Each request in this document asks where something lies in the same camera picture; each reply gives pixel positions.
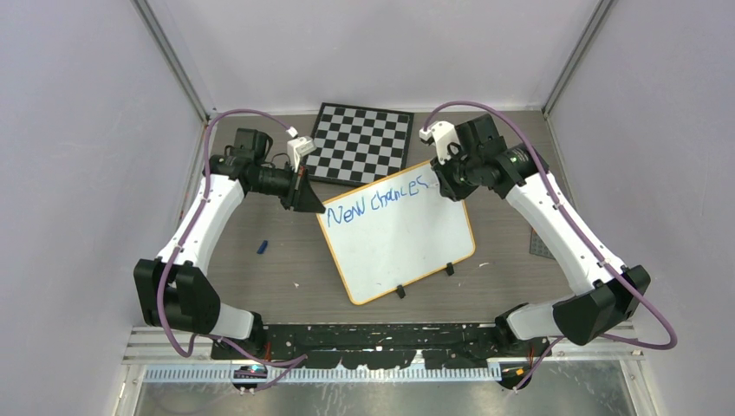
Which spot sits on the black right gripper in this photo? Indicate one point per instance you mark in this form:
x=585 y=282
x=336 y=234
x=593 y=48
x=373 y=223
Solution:
x=449 y=187

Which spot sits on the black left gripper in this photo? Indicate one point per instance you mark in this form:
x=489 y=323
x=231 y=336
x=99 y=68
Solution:
x=302 y=197

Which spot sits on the blue marker cap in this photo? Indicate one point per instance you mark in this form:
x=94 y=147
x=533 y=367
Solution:
x=263 y=246

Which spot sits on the yellow framed whiteboard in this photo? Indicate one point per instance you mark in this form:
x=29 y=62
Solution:
x=393 y=232

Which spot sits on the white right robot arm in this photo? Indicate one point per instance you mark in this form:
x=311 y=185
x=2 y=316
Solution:
x=598 y=279

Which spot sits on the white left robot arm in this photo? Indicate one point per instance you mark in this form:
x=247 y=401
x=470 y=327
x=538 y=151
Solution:
x=173 y=289

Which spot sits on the black white chessboard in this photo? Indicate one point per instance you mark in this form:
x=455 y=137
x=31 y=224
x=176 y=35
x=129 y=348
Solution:
x=358 y=145

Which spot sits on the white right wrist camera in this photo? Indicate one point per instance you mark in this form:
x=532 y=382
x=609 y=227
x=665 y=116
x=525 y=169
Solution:
x=443 y=135

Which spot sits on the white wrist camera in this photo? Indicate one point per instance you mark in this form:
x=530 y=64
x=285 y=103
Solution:
x=443 y=135
x=298 y=148

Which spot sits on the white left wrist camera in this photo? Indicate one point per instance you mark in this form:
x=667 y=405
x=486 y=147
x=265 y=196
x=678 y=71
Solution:
x=298 y=148

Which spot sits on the white toothed cable rail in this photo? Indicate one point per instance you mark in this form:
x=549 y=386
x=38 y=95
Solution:
x=260 y=375

